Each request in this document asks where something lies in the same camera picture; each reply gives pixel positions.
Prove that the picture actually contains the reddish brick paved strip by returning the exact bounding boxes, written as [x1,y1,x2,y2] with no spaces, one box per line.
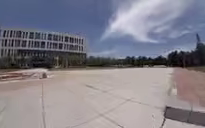
[172,67,205,109]

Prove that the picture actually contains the row of trees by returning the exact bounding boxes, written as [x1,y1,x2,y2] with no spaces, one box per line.
[85,41,205,68]

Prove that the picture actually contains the low concrete steps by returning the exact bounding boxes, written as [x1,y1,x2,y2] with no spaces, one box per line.
[0,68,54,86]

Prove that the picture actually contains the grey stone kerb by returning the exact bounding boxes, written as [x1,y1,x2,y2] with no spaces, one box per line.
[163,96,205,128]

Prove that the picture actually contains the grass strip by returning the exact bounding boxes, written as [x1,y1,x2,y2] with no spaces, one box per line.
[186,65,205,75]

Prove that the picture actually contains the white multi-storey building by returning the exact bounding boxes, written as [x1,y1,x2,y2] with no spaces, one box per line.
[0,24,88,68]

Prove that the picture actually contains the pale concrete paved plaza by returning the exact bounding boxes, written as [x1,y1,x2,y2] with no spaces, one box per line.
[0,67,178,128]

